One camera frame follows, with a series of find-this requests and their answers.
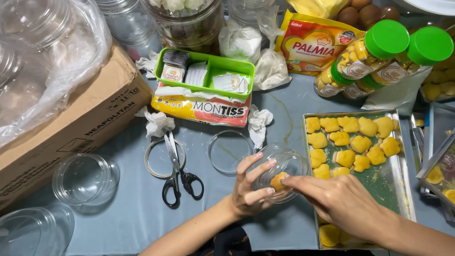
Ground person's left hand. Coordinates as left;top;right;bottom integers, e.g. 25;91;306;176
227;152;277;218

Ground person's right hand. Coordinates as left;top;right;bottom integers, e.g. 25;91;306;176
280;174;392;243

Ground yellow flower cookie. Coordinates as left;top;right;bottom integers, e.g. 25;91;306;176
270;172;290;192

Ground clear plastic jar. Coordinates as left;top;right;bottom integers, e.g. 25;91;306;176
52;153;121;215
0;204;75;256
255;143;309;204

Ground batch of yellow cookies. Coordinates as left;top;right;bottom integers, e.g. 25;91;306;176
305;115;401;248

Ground crumpled white tissue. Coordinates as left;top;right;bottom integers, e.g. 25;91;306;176
135;50;161;79
135;105;176;141
247;104;274;150

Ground clear round jar lid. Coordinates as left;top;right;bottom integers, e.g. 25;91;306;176
208;129;254;176

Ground metal baking tray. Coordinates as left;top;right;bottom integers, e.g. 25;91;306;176
302;110;417;250

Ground person's dark clothing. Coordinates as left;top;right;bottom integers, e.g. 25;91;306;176
197;227;254;256

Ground green lidded cookie jar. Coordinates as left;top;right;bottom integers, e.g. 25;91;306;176
336;19;410;80
357;26;455;94
313;60;356;99
342;76;378;100

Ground yellow tissue pack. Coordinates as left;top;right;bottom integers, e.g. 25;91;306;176
151;83;252;128

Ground knotted white plastic bag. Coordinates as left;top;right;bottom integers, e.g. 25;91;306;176
253;5;292;91
218;19;263;65

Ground pile of printed labels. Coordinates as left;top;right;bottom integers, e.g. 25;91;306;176
212;72;251;94

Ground silver plastic pouch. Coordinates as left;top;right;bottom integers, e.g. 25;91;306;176
360;67;433;117

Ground stack of metal trays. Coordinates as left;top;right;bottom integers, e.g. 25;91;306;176
410;102;455;200

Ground yellow margarine sachet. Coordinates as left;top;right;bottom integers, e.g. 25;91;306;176
275;9;367;77

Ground metal tray of jam cookies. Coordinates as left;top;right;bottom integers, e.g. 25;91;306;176
415;133;455;223

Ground green plastic tray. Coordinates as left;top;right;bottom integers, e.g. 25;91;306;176
154;47;256;100

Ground white paper cards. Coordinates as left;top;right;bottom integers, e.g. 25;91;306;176
184;61;209;87

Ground clear tape roll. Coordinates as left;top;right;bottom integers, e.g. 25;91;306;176
144;137;186;178

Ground round cookie sticker sheet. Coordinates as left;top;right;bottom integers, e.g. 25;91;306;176
161;64;186;83

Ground tray of yellow cookies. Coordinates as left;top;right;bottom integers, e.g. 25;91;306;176
420;53;455;103

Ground yellow plastic bag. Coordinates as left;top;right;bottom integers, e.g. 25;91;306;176
285;0;351;19

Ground stack of dark labels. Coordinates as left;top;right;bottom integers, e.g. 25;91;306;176
162;49;191;69

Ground large clear filled jar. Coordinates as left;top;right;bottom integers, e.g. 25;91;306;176
140;0;227;56

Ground empty clear plastic jar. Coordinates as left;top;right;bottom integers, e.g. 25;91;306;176
0;204;75;256
52;153;121;215

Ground white plate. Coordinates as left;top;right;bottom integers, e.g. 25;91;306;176
391;0;455;17

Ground brown cardboard box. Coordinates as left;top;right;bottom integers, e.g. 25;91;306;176
0;40;154;211

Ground plastic bag of clear jars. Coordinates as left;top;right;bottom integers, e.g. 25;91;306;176
0;0;113;149

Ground black handled scissors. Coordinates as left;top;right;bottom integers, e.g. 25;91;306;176
162;130;205;209

